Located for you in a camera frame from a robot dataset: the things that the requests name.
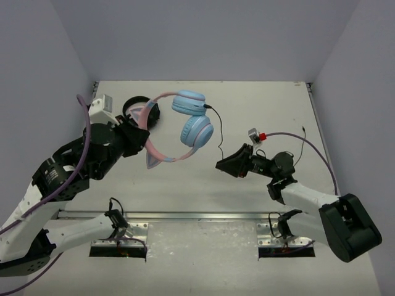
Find black headphones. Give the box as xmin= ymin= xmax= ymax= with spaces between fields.
xmin=122 ymin=96 xmax=160 ymax=130

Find metal rail strip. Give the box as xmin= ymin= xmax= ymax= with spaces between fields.
xmin=54 ymin=210 xmax=270 ymax=221

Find pink blue cat-ear headphones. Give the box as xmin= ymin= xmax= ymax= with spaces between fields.
xmin=138 ymin=90 xmax=214 ymax=169

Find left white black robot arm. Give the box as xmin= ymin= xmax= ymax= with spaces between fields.
xmin=1 ymin=115 xmax=149 ymax=277

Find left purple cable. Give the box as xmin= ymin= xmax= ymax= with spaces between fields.
xmin=0 ymin=93 xmax=92 ymax=294

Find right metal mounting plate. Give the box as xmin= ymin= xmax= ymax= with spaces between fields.
xmin=256 ymin=221 xmax=312 ymax=248

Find thin black audio cable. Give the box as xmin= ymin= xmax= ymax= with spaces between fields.
xmin=203 ymin=104 xmax=307 ymax=170

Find metal mounting plate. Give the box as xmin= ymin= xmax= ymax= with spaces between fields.
xmin=91 ymin=221 xmax=149 ymax=248
xmin=256 ymin=221 xmax=312 ymax=248

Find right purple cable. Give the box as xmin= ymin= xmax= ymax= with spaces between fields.
xmin=265 ymin=131 xmax=340 ymax=196

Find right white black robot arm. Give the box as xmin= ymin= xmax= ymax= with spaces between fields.
xmin=215 ymin=144 xmax=383 ymax=263

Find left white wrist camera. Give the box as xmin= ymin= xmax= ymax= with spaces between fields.
xmin=88 ymin=94 xmax=116 ymax=125

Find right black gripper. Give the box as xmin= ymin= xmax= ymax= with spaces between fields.
xmin=216 ymin=144 xmax=278 ymax=179

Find purple cable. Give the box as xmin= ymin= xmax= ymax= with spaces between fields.
xmin=0 ymin=93 xmax=92 ymax=294
xmin=265 ymin=131 xmax=340 ymax=196

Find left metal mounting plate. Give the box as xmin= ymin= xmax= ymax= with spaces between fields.
xmin=91 ymin=221 xmax=149 ymax=248

